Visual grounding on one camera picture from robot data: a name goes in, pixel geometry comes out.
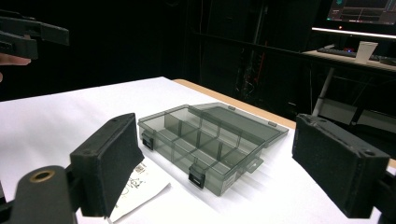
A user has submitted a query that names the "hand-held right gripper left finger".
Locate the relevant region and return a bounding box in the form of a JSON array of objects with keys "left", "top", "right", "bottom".
[{"left": 69, "top": 112, "right": 146, "bottom": 218}]

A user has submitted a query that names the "wooden desk with white legs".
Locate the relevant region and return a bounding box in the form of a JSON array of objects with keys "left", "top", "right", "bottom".
[{"left": 301, "top": 49, "right": 396, "bottom": 119}]

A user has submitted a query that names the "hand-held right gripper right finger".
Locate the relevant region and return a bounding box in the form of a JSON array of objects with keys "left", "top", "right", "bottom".
[{"left": 291, "top": 113, "right": 391, "bottom": 219}]

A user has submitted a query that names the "dark metal rack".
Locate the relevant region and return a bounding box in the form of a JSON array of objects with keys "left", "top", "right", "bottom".
[{"left": 186, "top": 0, "right": 312, "bottom": 108}]

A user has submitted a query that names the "white paper cup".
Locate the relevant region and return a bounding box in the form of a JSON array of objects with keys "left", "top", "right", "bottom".
[{"left": 355, "top": 40, "right": 379, "bottom": 65}]

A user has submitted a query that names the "computer monitor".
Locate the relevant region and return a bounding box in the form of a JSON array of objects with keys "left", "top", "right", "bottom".
[{"left": 311, "top": 0, "right": 396, "bottom": 40}]

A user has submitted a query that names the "black keyboard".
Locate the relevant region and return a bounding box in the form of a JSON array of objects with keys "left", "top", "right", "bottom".
[{"left": 316, "top": 46, "right": 396, "bottom": 66}]

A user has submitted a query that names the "white printed paper leaflet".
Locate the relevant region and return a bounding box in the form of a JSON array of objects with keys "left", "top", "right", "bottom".
[{"left": 107, "top": 158, "right": 172, "bottom": 224}]

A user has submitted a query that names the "clear grey compartment storage box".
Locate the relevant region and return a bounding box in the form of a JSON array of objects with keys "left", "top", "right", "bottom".
[{"left": 137, "top": 102, "right": 290, "bottom": 197}]

